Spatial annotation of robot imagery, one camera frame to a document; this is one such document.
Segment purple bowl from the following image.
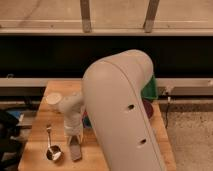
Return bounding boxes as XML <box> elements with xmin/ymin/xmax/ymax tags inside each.
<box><xmin>143</xmin><ymin>99</ymin><xmax>154</xmax><ymax>119</ymax></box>

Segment grey board eraser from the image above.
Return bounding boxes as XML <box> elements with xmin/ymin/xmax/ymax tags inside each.
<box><xmin>69</xmin><ymin>136</ymin><xmax>82</xmax><ymax>161</ymax></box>

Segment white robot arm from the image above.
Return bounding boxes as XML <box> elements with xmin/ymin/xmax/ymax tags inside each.
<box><xmin>59</xmin><ymin>50</ymin><xmax>167</xmax><ymax>171</ymax></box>

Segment small blue cup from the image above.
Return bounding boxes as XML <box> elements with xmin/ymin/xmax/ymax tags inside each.
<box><xmin>83</xmin><ymin>114</ymin><xmax>92</xmax><ymax>128</ymax></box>

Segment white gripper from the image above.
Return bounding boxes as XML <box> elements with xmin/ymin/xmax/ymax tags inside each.
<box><xmin>64</xmin><ymin>115</ymin><xmax>84</xmax><ymax>147</ymax></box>

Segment metal measuring cup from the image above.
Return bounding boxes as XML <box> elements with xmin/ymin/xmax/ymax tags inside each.
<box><xmin>46</xmin><ymin>124</ymin><xmax>62</xmax><ymax>162</ymax></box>

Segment green plastic bin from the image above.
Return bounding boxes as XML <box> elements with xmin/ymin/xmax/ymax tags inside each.
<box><xmin>141</xmin><ymin>76</ymin><xmax>158</xmax><ymax>101</ymax></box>

